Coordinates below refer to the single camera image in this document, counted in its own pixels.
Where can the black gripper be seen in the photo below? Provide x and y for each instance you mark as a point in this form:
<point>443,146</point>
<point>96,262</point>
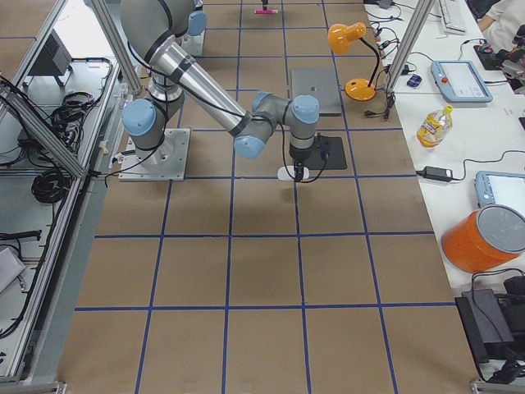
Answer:
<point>298,156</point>

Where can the white computer mouse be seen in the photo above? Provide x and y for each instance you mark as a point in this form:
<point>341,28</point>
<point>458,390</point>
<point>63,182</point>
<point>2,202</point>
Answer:
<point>286,173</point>

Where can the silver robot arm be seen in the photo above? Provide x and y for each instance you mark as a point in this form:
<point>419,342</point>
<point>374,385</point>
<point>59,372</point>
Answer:
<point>154,30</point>

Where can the black mousepad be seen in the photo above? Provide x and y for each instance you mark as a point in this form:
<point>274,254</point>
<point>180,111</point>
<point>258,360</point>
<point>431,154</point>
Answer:
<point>336,160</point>

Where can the orange desk lamp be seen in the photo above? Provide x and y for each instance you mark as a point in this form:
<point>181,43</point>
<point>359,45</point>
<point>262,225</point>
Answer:
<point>360,84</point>

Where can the grey closed laptop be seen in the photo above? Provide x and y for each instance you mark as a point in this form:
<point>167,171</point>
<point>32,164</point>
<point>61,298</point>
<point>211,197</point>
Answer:
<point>322,84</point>

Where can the black power adapter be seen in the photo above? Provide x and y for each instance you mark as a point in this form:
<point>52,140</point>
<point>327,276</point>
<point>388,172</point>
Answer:
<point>436,174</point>

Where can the yellow drink bottle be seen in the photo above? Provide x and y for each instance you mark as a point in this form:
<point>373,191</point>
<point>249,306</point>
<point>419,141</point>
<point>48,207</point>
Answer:
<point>435,127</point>

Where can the dark blue checkered pouch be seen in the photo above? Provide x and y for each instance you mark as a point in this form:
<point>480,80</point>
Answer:
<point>414,81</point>

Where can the blue teach pendant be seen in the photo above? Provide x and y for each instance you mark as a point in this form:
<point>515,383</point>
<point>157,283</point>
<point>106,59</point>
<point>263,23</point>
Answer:
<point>459,82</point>
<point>501,188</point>

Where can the white keyboard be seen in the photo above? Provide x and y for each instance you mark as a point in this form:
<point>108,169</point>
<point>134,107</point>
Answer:
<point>451,18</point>

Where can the orange cylindrical container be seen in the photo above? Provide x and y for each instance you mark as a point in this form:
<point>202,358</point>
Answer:
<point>486,238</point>

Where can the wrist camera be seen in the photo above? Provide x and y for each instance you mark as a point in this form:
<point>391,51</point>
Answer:
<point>322,146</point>

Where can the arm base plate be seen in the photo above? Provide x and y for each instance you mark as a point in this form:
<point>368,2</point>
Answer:
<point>193,45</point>
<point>168,162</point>

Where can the aluminium frame post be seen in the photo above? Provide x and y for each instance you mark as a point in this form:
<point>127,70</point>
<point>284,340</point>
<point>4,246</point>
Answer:
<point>410,37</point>

